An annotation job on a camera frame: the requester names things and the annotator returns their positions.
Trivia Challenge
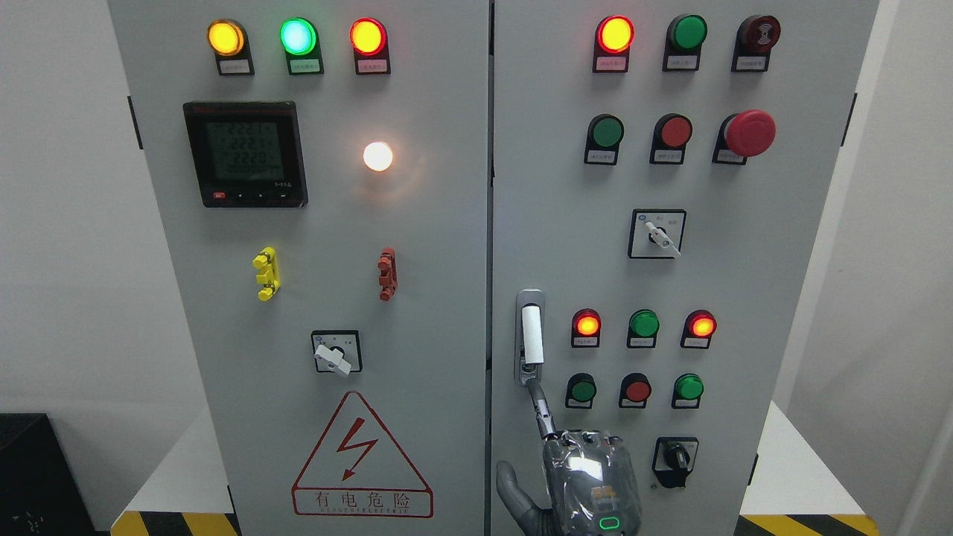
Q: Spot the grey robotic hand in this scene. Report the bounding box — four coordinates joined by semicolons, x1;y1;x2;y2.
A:
496;379;641;535

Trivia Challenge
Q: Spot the silver cabinet door handle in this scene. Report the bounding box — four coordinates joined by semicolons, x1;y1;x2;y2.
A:
514;289;546;386

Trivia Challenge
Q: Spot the grey right cabinet door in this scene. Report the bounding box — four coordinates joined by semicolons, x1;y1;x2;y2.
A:
491;1;879;535

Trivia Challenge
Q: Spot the grey cabinet door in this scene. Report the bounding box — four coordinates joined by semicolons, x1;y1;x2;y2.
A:
491;1;879;535
109;1;491;535

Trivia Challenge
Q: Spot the grey left cabinet door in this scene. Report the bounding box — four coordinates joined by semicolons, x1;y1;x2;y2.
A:
109;1;491;535

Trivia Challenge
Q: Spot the red push button lower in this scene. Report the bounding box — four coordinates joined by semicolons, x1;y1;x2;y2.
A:
617;372;652;409

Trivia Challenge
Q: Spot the red push button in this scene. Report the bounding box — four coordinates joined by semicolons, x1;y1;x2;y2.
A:
650;113;693;165
617;372;652;409

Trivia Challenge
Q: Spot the green push button lower right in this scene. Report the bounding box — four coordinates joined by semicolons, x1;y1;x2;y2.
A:
671;373;704;409

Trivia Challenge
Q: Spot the red lit indicator middle left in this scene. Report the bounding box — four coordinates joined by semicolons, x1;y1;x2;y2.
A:
570;308;602;348

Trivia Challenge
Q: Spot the red lit indicator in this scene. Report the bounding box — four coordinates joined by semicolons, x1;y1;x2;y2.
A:
681;310;717;349
570;308;602;348
592;15;634;74

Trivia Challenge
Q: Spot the green indicator middle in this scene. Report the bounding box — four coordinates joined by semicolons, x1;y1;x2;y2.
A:
626;309;660;348

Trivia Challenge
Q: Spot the red lit indicator middle right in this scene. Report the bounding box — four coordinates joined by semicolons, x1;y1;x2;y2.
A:
681;310;717;349

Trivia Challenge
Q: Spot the white platform with hazard stripes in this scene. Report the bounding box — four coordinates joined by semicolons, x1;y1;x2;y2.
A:
109;405;879;535

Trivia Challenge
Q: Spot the red electric hazard warning sign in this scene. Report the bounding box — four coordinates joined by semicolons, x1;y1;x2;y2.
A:
290;391;433;518

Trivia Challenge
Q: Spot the red terminal connector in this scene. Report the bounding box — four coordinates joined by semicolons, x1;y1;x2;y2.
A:
377;247;398;302

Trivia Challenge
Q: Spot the green push button upper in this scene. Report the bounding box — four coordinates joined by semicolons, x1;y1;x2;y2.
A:
583;113;624;165

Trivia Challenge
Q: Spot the red push button upper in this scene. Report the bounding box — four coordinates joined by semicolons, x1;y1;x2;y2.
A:
650;113;693;165

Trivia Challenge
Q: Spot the red emergency stop button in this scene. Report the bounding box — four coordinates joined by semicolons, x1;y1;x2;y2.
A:
712;109;777;165

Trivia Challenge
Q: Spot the white glowing indicator lamp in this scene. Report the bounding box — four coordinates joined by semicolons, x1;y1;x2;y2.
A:
362;141;395;172

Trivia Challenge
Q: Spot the yellow terminal connector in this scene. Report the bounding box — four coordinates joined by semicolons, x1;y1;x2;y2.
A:
252;246;281;302

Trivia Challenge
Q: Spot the red lit indicator top right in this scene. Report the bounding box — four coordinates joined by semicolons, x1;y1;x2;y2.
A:
592;15;634;74

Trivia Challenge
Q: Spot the green indicator top right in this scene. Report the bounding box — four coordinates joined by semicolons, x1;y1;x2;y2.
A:
663;13;708;72

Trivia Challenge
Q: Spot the black digital power meter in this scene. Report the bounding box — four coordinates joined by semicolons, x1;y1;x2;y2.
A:
182;101;307;208

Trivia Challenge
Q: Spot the dark red buzzer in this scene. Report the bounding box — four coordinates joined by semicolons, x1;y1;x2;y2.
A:
731;15;782;72

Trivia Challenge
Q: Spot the red ringed indicator light left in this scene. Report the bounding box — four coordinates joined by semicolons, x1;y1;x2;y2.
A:
348;17;391;75

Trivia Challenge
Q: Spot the green lit indicator light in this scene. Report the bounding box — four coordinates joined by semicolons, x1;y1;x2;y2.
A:
279;17;324;75

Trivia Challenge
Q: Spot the black box bottom left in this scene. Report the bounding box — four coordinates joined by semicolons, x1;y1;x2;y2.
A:
1;413;96;535

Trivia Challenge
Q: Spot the yellow indicator light top left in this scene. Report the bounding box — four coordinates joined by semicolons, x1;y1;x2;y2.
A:
205;19;255;76

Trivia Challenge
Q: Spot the black lower selector switch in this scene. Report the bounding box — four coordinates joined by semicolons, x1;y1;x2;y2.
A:
652;435;700;489

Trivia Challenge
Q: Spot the upper right selector switch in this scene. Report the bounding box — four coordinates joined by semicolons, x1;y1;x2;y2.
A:
628;209;687;259

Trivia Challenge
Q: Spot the left door selector switch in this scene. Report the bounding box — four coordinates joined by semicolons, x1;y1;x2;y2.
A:
310;330;363;377

